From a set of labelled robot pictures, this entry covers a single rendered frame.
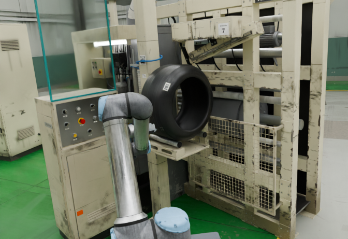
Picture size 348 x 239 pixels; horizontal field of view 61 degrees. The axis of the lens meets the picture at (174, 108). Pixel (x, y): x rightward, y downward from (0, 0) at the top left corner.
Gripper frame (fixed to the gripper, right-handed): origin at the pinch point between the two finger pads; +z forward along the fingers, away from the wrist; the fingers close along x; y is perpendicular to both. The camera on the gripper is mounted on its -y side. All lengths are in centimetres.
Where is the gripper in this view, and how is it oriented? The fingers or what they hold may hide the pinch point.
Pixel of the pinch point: (155, 130)
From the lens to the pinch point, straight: 213.8
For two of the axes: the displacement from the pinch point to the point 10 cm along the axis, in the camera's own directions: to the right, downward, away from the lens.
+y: 0.2, -9.9, -1.4
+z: 7.3, -0.8, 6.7
